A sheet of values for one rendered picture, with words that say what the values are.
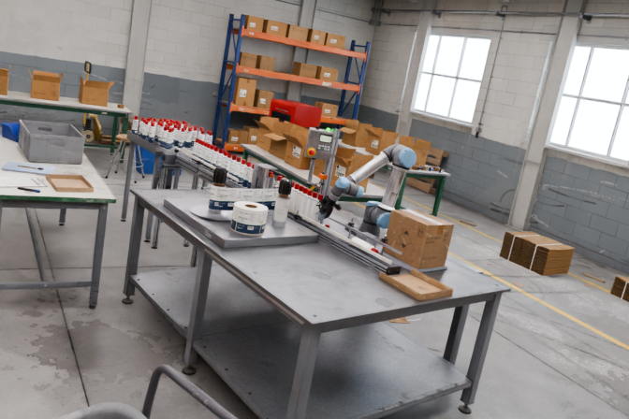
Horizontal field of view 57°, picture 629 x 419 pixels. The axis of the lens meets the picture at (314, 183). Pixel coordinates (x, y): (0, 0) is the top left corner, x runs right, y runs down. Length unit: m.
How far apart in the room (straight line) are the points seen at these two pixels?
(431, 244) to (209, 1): 8.56
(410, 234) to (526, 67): 6.57
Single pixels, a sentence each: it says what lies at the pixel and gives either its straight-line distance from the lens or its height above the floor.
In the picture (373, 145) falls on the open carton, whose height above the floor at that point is 0.90.
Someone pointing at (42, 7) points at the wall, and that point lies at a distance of 10.75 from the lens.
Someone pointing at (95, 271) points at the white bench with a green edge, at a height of 0.27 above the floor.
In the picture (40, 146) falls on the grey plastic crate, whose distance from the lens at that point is 4.85.
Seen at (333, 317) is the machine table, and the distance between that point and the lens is 2.64.
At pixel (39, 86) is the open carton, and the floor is 0.95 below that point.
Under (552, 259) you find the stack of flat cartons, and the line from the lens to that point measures 7.35.
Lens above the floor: 1.90
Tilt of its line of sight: 11 degrees down
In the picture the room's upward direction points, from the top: 10 degrees clockwise
